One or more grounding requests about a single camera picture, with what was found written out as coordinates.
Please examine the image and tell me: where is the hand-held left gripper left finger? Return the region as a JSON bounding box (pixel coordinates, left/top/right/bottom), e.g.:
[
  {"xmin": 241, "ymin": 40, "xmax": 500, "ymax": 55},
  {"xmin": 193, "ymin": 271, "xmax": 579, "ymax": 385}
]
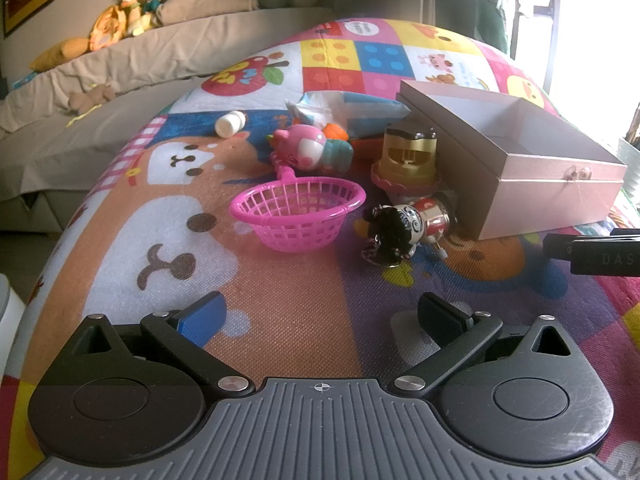
[{"xmin": 70, "ymin": 291, "xmax": 253, "ymax": 396}]

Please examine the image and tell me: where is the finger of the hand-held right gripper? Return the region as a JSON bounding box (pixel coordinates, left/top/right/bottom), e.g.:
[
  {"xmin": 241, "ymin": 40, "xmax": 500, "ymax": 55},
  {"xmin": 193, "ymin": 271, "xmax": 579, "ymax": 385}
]
[{"xmin": 544, "ymin": 228, "xmax": 640, "ymax": 277}]

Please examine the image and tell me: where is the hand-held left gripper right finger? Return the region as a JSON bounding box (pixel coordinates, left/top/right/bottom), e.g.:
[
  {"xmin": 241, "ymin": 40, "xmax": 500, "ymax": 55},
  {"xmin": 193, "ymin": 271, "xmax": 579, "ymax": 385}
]
[{"xmin": 387, "ymin": 291, "xmax": 576, "ymax": 396}]

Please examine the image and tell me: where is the pink cardboard box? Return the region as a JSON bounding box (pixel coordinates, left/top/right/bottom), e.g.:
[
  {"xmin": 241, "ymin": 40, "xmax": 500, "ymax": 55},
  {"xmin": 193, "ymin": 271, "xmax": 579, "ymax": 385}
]
[{"xmin": 397, "ymin": 79, "xmax": 628, "ymax": 241}]

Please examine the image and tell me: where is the black-haired doll keychain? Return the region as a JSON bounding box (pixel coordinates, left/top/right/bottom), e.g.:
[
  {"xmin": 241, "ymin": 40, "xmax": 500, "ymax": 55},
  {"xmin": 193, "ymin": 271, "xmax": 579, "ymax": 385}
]
[{"xmin": 361, "ymin": 192, "xmax": 458, "ymax": 268}]

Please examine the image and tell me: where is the pink plastic basket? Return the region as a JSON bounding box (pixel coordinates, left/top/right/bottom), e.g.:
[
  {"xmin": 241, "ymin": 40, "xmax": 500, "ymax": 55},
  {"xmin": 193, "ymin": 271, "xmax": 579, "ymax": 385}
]
[{"xmin": 230, "ymin": 166, "xmax": 367, "ymax": 253}]

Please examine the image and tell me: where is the gold toy with pink base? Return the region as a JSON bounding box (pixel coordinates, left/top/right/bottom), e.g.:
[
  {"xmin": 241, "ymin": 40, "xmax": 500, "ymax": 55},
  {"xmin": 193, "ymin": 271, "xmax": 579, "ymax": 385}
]
[{"xmin": 371, "ymin": 122, "xmax": 443, "ymax": 196}]

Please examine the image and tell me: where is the small white bottle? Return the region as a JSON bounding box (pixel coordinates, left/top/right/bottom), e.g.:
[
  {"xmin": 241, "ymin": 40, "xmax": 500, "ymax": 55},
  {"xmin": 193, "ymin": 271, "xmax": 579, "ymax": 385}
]
[{"xmin": 215, "ymin": 111, "xmax": 247, "ymax": 138}]

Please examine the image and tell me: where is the pink pig toy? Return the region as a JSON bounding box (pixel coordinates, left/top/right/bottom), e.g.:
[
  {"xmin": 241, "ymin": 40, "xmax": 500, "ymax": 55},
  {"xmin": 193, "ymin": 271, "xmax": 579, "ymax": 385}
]
[{"xmin": 270, "ymin": 124, "xmax": 355, "ymax": 171}]

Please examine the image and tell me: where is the blue white tissue packet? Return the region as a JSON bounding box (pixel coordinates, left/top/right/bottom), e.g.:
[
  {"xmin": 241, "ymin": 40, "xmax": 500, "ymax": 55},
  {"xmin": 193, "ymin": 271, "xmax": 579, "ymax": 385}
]
[{"xmin": 286, "ymin": 91, "xmax": 413, "ymax": 138}]

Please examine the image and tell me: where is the colourful cartoon play mat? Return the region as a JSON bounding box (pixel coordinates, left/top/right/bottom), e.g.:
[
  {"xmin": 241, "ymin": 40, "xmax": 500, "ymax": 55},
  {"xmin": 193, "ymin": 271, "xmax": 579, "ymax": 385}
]
[{"xmin": 0, "ymin": 17, "xmax": 640, "ymax": 480}]

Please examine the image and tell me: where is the white plant pot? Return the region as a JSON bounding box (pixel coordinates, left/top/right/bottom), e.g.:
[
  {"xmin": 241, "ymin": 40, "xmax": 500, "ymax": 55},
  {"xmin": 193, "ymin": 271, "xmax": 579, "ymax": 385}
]
[{"xmin": 617, "ymin": 137, "xmax": 640, "ymax": 196}]

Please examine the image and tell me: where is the white bin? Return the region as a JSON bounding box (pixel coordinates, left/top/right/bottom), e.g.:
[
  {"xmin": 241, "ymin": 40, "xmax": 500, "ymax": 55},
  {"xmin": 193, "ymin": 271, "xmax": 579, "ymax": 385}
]
[{"xmin": 0, "ymin": 274, "xmax": 27, "ymax": 376}]

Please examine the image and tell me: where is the small brown plush toy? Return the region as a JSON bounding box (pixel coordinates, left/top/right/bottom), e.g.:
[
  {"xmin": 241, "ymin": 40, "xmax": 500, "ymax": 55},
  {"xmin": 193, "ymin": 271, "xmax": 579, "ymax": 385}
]
[{"xmin": 67, "ymin": 85, "xmax": 116, "ymax": 113}]

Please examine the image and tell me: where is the beige bed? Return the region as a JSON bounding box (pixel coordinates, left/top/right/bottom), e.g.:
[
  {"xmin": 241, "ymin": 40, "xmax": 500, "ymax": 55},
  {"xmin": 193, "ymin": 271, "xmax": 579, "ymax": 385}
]
[{"xmin": 0, "ymin": 7, "xmax": 336, "ymax": 233}]

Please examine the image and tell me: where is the green hanging cloth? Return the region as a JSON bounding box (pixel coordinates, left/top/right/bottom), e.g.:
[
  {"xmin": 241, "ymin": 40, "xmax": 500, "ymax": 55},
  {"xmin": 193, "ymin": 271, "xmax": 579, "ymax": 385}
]
[{"xmin": 475, "ymin": 0, "xmax": 521, "ymax": 56}]

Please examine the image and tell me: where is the yellow cushion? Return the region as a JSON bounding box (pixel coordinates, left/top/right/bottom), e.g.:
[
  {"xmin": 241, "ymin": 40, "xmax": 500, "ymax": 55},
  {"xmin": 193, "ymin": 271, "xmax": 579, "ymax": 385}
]
[{"xmin": 30, "ymin": 37, "xmax": 93, "ymax": 72}]

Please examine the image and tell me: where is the yellow plush toy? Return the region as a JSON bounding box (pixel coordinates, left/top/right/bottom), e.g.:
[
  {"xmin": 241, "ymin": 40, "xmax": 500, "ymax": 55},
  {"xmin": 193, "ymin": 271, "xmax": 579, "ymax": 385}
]
[{"xmin": 90, "ymin": 0, "xmax": 151, "ymax": 51}]

